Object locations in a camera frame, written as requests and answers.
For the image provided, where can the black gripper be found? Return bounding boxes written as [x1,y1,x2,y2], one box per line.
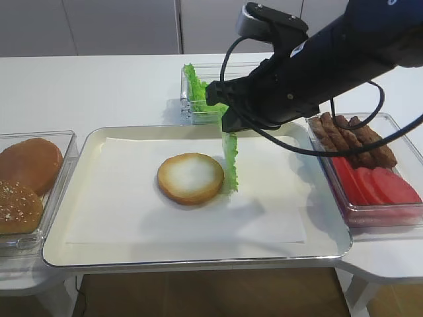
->
[206,32,327,133]

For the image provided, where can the green lettuce leaf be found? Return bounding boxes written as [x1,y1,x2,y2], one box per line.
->
[218,108,239,195]

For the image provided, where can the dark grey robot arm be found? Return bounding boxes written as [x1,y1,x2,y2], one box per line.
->
[206,1,422,132]

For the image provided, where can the green lettuce pile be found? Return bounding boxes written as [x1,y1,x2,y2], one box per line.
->
[183,63,229,116]

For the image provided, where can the clear lettuce and cheese container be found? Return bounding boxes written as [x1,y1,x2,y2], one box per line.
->
[180,61,275,125]

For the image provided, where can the bottom bun half on tray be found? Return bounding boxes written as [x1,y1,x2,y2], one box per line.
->
[157,153,225,205]

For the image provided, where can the brown meat patty back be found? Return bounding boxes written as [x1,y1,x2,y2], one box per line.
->
[309,117,337,152]

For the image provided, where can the brown meat patty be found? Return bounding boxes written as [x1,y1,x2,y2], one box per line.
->
[334,115,375,168]
[348,125,397,169]
[320,112,351,151]
[309,117,337,152]

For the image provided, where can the red tomato slice back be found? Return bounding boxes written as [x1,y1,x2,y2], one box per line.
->
[332,157,356,203]

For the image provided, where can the red tomato slice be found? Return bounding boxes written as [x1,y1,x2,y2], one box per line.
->
[355,167,383,205]
[332,157,356,203]
[332,157,367,205]
[370,168,422,204]

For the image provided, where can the white paper sheet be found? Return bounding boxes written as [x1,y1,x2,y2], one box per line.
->
[66,137,310,244]

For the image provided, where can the silver metal tray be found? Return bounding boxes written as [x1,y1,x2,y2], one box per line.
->
[42,125,352,268]

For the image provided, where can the brown meat patty front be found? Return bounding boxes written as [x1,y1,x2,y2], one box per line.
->
[348,125,397,169]

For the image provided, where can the clear patty and tomato container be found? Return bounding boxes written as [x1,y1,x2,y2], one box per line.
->
[306,113,422,230]

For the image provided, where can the red tomato slice front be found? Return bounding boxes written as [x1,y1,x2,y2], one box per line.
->
[370,168,422,204]

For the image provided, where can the plain brown bun half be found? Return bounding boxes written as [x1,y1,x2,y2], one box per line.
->
[1,138,63,196]

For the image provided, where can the clear bun container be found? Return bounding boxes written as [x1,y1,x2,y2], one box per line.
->
[1,131,79,257]

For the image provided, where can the sesame bun top right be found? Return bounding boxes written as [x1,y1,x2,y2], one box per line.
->
[0,180,44,235]

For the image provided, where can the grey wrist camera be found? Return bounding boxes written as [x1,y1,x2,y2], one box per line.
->
[235,2,309,44]

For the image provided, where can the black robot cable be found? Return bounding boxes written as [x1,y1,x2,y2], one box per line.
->
[219,36,423,158]

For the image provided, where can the black cable under table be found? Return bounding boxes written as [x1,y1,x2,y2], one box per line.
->
[74,276,87,317]

